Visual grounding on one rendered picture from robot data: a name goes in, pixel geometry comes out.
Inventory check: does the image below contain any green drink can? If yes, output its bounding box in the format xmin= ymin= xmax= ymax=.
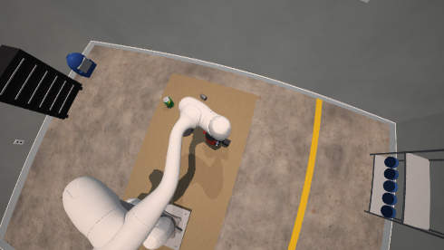
xmin=163 ymin=97 xmax=174 ymax=108

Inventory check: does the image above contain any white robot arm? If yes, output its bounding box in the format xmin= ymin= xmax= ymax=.
xmin=63 ymin=97 xmax=231 ymax=250

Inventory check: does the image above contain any dark grey round disc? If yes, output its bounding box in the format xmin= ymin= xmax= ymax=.
xmin=183 ymin=129 xmax=194 ymax=136

